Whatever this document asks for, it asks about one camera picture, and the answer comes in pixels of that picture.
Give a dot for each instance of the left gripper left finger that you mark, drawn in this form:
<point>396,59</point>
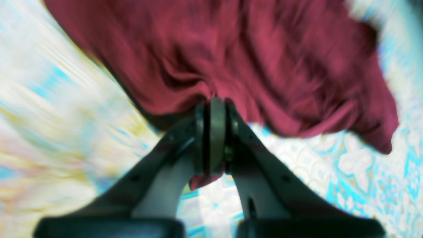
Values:
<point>144,202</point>

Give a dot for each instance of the dark red t-shirt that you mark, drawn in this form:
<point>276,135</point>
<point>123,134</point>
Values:
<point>303,67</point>

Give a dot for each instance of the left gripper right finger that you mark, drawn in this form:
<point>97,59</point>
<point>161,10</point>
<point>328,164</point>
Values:
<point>275,202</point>

